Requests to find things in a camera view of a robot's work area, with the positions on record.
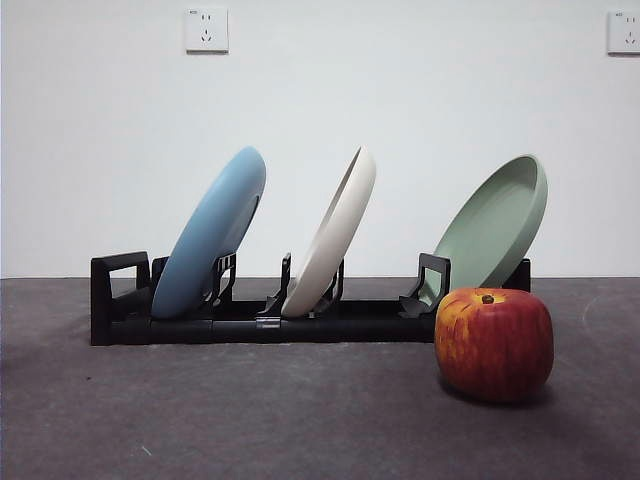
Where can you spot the blue plate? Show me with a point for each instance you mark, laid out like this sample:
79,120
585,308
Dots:
205,235

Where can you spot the red apple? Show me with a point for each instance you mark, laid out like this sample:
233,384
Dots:
495,345

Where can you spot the cream plate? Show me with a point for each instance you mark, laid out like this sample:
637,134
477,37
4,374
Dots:
340,225

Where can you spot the black plate rack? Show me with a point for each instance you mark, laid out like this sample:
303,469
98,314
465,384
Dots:
350,330

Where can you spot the green plate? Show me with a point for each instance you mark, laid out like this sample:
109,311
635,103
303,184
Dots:
495,230

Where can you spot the white wall socket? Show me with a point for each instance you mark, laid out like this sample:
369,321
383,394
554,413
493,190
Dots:
207,30
625,32

